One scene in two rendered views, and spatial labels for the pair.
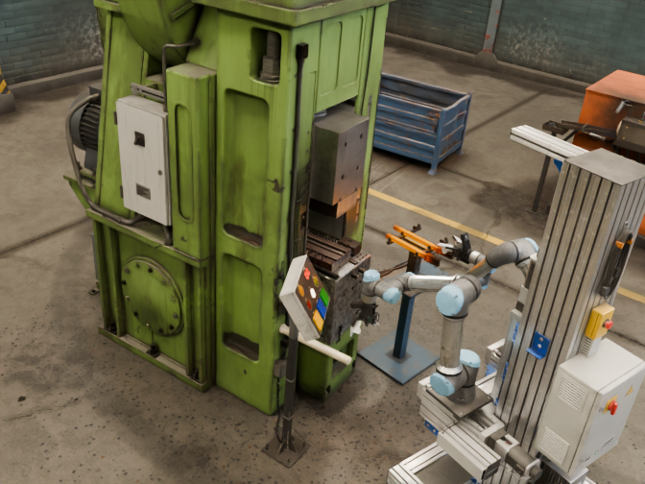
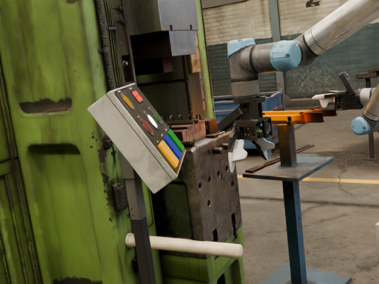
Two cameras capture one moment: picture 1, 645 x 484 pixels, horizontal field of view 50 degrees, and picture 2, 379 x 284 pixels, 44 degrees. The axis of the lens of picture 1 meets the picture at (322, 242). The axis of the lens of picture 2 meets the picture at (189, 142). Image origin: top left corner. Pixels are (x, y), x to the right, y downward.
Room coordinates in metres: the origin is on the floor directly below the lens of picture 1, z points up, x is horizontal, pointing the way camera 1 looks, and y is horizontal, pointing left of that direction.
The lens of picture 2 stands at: (1.43, -0.03, 1.26)
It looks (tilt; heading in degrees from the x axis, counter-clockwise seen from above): 10 degrees down; 358
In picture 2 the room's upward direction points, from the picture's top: 7 degrees counter-clockwise
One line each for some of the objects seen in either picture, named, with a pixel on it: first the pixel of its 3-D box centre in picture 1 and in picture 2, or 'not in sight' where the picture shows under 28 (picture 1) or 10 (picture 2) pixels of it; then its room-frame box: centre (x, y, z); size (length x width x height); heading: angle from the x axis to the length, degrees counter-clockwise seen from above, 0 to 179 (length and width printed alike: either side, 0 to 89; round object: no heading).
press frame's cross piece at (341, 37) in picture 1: (305, 49); not in sight; (3.54, 0.17, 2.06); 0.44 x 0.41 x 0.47; 58
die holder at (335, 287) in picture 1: (311, 281); (164, 189); (3.47, 0.04, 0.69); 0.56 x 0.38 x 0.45; 58
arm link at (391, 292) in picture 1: (389, 291); (278, 56); (2.64, -0.33, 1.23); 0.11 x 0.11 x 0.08; 47
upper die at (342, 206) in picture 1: (315, 192); (140, 49); (3.42, 0.06, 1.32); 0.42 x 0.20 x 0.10; 58
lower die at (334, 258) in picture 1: (310, 248); (151, 133); (3.42, 0.06, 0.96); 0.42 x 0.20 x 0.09; 58
